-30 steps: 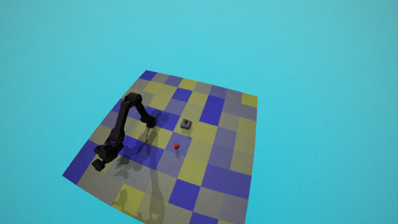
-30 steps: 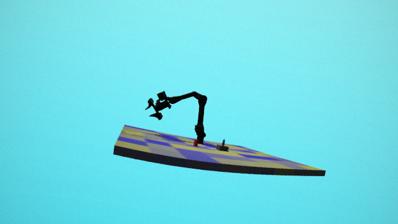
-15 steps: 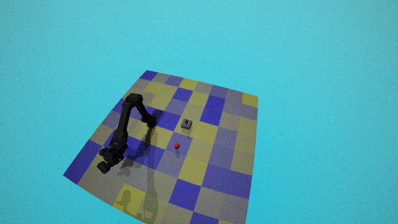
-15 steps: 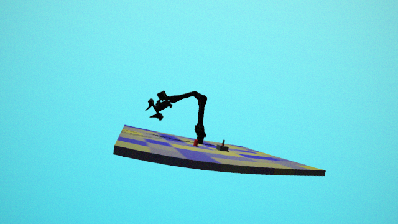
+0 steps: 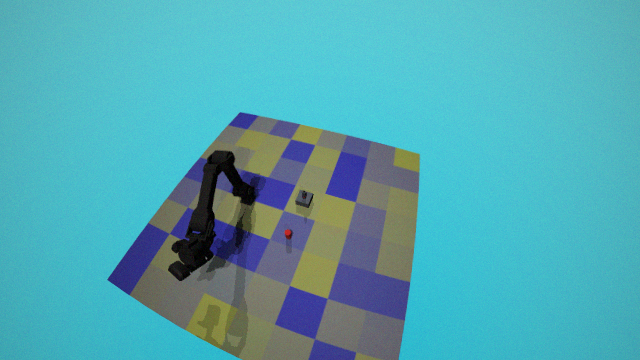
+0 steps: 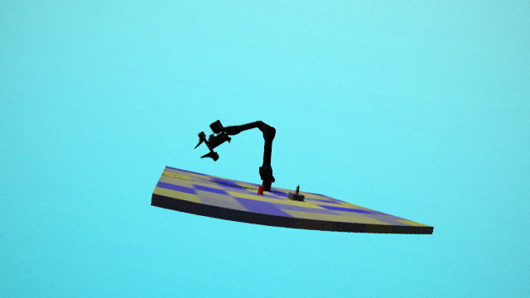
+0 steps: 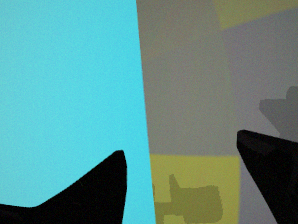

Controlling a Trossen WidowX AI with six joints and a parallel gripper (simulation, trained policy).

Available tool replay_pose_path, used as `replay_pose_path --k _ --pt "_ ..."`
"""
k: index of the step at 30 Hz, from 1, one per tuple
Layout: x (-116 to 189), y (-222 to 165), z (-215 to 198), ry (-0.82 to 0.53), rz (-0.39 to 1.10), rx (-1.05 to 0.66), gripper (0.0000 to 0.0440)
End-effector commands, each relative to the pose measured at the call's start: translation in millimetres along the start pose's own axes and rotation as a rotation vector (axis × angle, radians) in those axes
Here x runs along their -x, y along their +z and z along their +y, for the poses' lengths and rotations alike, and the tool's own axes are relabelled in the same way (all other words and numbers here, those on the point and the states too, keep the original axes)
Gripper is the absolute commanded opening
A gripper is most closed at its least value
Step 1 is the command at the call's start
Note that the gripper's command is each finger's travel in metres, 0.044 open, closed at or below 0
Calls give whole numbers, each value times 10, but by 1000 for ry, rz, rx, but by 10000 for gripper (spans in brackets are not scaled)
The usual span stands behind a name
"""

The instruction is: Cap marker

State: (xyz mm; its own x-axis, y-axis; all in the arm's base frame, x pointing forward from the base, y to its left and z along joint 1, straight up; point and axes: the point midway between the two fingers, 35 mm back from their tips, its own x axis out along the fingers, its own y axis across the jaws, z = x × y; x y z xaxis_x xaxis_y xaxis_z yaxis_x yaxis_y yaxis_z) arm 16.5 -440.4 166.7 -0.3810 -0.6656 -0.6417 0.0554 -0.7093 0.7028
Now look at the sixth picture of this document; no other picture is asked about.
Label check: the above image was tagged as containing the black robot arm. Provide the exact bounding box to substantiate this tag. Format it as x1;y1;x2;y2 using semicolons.
208;120;276;192

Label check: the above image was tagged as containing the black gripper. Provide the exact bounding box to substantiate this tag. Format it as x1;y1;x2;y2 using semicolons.
194;132;221;161

